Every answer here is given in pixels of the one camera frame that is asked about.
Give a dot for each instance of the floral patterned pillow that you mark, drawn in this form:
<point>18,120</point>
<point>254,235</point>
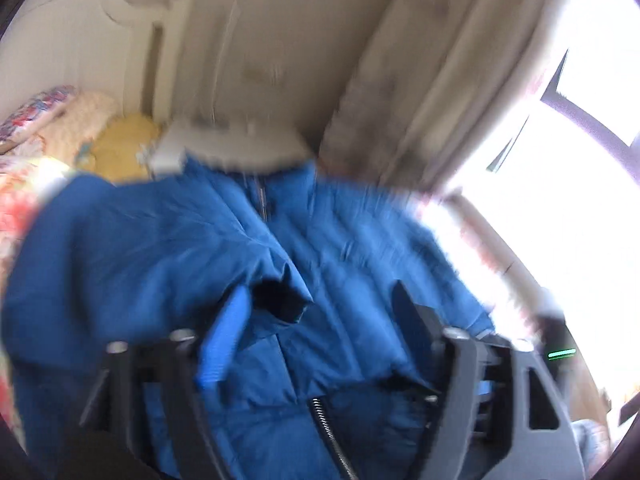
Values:
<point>35,110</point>

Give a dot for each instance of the floral bed sheet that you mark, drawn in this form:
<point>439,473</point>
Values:
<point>20,195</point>

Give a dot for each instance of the beige curtain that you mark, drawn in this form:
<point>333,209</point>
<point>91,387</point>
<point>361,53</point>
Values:
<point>425,75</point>

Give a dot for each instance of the blue padded jacket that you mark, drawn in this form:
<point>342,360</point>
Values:
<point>150,260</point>

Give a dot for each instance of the cream fluffy blanket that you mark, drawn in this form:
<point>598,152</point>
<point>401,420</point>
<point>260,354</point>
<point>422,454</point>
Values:
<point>75,120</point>

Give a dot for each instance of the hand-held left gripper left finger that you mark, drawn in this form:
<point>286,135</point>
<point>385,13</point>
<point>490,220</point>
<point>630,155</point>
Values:
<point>225,332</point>

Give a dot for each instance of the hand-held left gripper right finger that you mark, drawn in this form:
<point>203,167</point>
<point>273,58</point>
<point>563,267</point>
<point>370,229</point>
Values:
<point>412,320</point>

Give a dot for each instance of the white bed headboard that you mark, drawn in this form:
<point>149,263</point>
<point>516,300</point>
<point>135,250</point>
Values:
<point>75,35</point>

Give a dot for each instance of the yellow pillow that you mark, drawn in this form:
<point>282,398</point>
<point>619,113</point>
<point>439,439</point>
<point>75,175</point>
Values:
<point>122,147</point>

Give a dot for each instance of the window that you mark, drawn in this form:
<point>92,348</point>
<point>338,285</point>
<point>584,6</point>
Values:
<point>565,160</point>

